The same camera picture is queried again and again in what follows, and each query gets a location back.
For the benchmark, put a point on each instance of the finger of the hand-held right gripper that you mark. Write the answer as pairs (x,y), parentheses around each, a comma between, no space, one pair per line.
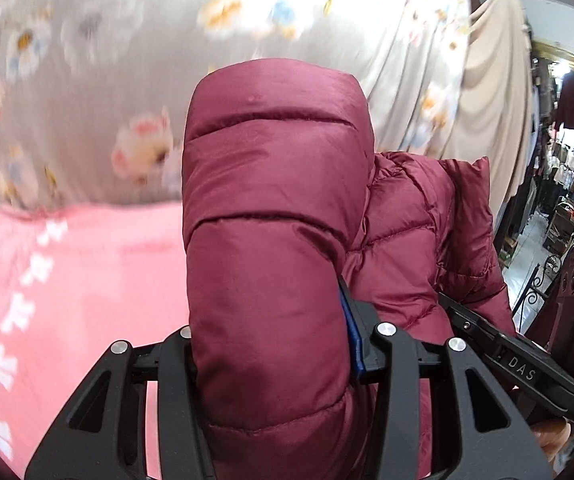
(467,322)

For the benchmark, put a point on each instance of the maroon puffer jacket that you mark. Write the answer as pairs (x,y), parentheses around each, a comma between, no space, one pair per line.
(267,210)

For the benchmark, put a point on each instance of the beige curtain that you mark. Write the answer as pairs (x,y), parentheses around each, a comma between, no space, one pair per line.
(497,110)

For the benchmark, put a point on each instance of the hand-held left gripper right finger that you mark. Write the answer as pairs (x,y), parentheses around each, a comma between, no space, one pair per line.
(352,330)

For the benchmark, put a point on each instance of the black wrought iron stand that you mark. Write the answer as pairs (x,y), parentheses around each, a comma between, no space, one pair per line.
(537,285)

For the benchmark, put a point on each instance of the person's right hand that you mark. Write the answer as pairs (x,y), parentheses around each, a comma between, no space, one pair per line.
(552,437)

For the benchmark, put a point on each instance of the grey floral bed sheet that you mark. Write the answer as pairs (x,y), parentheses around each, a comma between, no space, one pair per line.
(117,60)

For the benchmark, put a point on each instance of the pink printed blanket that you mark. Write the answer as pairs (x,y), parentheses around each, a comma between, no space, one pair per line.
(92,285)

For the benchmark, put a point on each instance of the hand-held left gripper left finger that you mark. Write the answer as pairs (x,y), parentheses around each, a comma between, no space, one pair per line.
(182,360)

